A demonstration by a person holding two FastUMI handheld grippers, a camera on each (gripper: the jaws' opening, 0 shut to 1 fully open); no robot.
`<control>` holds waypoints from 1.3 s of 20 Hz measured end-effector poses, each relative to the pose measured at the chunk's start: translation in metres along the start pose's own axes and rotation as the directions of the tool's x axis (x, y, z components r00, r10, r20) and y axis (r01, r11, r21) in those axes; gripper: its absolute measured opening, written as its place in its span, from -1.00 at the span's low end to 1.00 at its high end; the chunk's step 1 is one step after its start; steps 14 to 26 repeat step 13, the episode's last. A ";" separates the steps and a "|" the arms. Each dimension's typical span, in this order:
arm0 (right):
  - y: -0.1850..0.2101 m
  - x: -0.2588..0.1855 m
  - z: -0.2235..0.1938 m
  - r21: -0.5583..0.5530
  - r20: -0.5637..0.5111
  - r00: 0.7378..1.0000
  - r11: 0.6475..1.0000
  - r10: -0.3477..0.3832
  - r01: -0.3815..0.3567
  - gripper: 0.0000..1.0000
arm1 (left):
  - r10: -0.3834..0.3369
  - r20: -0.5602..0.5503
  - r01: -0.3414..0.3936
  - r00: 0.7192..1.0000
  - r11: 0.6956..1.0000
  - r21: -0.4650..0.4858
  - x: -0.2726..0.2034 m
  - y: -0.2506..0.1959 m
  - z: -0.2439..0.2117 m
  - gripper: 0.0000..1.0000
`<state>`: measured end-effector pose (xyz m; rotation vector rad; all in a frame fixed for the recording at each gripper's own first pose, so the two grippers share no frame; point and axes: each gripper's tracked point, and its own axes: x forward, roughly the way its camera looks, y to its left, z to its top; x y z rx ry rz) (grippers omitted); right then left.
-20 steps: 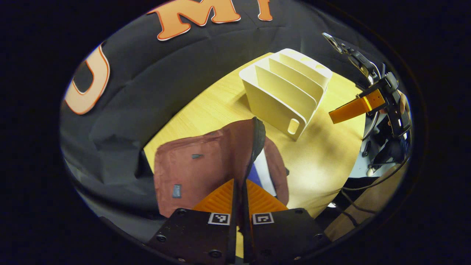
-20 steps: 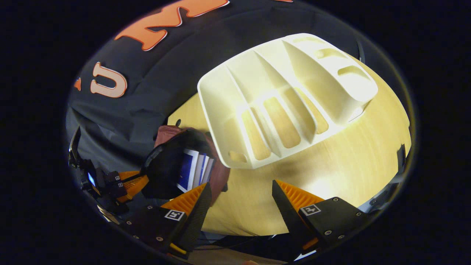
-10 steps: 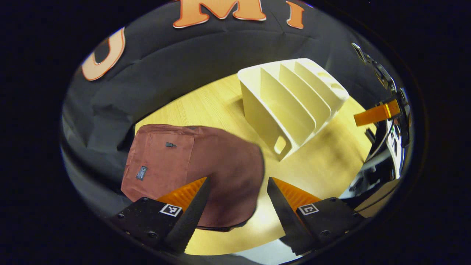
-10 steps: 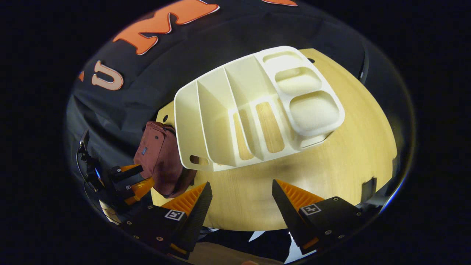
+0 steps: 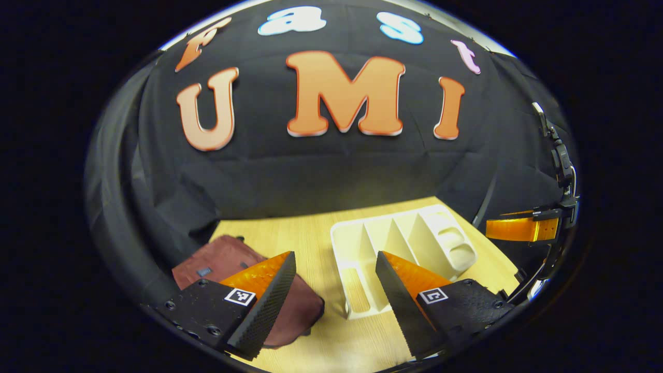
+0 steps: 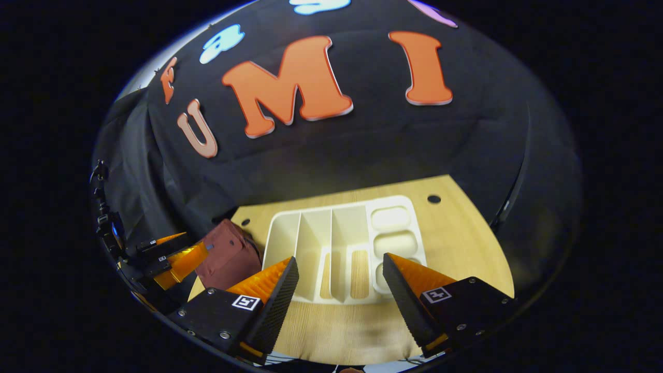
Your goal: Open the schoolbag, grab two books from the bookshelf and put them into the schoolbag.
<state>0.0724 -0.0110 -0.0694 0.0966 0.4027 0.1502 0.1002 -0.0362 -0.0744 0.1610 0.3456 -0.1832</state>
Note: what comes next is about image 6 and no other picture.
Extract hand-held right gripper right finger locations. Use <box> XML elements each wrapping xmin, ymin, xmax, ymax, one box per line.
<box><xmin>382</xmin><ymin>252</ymin><xmax>518</xmax><ymax>358</ymax></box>

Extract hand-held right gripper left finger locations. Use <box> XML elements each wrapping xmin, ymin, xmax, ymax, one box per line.
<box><xmin>168</xmin><ymin>256</ymin><xmax>300</xmax><ymax>363</ymax></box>

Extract dark red schoolbag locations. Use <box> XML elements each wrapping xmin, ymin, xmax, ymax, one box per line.
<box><xmin>194</xmin><ymin>219</ymin><xmax>262</xmax><ymax>291</ymax></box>

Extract white bookshelf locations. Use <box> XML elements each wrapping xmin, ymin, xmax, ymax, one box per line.
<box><xmin>262</xmin><ymin>195</ymin><xmax>428</xmax><ymax>305</ymax></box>

